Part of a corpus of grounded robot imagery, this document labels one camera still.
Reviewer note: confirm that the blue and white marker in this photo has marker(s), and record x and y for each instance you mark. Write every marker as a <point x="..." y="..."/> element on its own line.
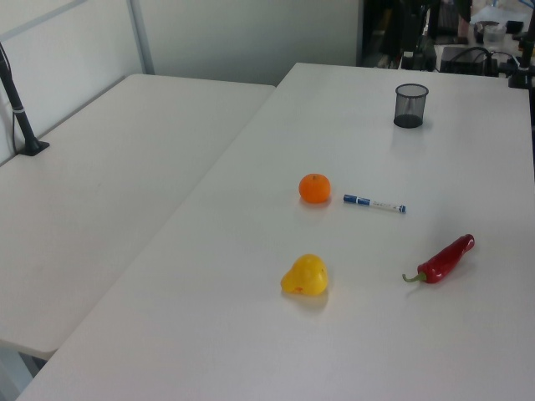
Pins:
<point x="376" y="204"/>

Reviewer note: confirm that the orange mandarin fruit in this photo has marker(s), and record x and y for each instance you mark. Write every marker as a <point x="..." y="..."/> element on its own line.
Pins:
<point x="314" y="189"/>

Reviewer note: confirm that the white side table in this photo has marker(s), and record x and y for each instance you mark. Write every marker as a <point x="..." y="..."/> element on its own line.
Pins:
<point x="104" y="188"/>

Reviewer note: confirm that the black mesh pen cup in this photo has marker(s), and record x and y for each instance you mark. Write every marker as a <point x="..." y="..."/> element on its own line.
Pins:
<point x="409" y="119"/>

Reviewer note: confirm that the red chili pepper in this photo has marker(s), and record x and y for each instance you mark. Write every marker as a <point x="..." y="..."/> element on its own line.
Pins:
<point x="447" y="259"/>

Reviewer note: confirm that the dark equipment rack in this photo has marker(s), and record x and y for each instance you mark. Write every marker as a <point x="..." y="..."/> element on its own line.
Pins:
<point x="397" y="33"/>

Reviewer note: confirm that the black box device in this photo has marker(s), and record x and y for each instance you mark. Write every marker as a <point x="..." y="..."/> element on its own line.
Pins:
<point x="464" y="62"/>

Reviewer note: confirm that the clear glass jar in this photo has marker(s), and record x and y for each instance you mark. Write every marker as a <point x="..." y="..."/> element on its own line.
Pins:
<point x="494" y="37"/>

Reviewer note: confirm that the grey partition post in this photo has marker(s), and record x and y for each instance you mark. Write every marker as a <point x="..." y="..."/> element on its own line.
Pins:
<point x="142" y="37"/>

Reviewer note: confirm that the black camera pole with base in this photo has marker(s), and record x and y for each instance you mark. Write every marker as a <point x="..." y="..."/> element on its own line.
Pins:
<point x="21" y="121"/>

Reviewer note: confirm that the black clamp camera stand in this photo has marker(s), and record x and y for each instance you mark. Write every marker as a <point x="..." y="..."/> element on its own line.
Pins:
<point x="526" y="50"/>

